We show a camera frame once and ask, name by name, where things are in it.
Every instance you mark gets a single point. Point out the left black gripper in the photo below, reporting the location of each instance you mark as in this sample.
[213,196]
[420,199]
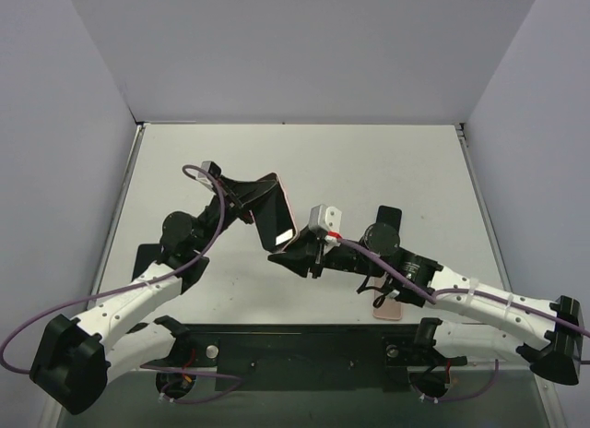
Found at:
[231,197]

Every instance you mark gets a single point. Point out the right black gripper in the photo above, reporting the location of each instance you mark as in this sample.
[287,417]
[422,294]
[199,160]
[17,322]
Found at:
[314,255]

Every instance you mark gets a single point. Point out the black bare phone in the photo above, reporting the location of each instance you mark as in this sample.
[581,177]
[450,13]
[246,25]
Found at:
[389,216]

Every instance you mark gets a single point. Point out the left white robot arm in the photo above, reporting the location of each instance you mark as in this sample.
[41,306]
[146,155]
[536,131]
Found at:
[79,356]

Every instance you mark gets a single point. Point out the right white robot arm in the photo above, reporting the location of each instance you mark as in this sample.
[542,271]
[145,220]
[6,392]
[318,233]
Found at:
[546,335]

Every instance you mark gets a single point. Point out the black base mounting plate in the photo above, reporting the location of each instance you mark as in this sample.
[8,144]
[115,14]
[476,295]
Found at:
[310,357]

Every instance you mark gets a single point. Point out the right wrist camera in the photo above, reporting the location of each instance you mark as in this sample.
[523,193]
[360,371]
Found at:
[325,222]

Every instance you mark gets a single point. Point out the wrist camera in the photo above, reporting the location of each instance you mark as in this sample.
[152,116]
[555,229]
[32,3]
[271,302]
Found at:
[325,222]
[210,172]

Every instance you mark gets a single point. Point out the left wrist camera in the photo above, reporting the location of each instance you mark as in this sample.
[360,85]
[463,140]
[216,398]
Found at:
[210,172]

